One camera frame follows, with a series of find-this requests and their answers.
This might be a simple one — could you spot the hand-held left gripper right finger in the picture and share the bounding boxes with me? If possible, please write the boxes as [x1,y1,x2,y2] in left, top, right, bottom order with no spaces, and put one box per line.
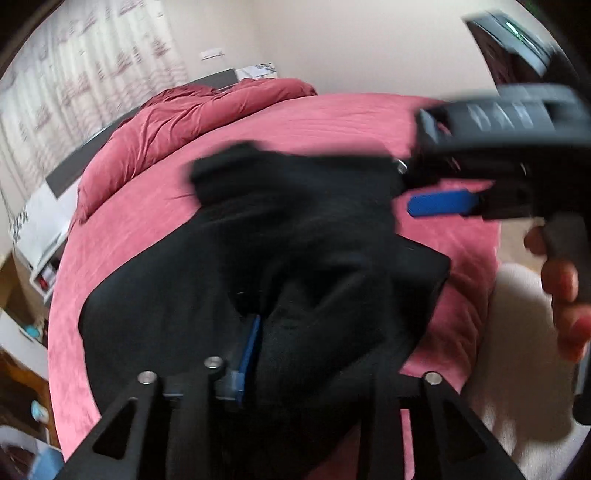
[360,369,527,480]

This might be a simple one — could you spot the white patterned curtain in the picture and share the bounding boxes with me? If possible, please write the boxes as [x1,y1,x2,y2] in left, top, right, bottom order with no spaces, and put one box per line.
[0,0,190,259]

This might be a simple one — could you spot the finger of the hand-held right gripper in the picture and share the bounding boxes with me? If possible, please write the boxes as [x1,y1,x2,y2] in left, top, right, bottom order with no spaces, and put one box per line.
[397,107,462,186]
[406,189,490,220]

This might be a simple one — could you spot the bed with pink sheet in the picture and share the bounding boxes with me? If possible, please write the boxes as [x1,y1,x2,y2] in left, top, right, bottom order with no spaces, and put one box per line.
[46,92,504,462]

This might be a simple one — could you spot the brown wooden furniture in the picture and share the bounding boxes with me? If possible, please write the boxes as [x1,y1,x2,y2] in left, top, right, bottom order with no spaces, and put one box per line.
[0,346,51,444]

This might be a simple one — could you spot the cream fluffy cloth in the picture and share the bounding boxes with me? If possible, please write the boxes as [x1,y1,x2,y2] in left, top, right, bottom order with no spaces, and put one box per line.
[462,261,591,480]

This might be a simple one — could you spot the white nightstand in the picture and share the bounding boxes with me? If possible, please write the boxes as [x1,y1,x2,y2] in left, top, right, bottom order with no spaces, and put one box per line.
[11,182,79,305]

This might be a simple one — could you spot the white shelf board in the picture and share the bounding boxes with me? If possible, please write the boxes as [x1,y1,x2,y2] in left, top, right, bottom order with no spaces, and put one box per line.
[0,307,47,347]

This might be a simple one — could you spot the blue box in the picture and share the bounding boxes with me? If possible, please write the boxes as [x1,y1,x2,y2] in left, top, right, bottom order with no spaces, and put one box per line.
[28,445,64,480]

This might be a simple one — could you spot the person's right hand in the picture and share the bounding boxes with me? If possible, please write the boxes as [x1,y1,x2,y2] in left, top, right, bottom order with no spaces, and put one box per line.
[524,226,591,363]

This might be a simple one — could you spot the grey headboard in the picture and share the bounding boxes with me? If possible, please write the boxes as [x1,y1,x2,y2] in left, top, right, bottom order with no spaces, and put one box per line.
[46,68,237,197]

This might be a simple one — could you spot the black pants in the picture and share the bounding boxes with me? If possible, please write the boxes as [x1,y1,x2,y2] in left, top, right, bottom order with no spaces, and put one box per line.
[78,141,452,480]

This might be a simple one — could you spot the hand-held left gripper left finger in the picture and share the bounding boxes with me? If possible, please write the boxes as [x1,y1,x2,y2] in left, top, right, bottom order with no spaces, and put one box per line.
[60,315,263,480]

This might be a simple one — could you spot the white printed box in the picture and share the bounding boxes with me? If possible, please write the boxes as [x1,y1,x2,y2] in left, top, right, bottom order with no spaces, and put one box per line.
[235,62,278,81]

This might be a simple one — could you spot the pink duvet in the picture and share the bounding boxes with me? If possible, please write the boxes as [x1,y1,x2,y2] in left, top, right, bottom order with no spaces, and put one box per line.
[69,78,319,224]

